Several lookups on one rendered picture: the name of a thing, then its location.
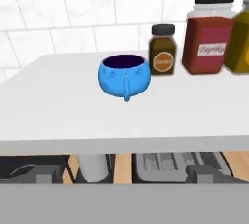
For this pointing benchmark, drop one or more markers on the grey ridged panel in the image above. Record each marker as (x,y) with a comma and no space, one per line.
(162,168)

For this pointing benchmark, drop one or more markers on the yellow oil bottle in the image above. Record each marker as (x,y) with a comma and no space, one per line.
(239,43)

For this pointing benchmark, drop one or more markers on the small brown spice jar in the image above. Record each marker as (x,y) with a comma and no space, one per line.
(162,52)

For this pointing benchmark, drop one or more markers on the red paprika jar black lid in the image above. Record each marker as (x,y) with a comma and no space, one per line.
(207,36)

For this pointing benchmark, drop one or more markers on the black box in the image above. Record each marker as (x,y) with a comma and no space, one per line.
(32,160)

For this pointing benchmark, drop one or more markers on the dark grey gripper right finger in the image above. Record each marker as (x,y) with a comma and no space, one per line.
(203,171)

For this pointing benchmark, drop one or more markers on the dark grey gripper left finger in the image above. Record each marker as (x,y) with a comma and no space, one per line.
(43,172)

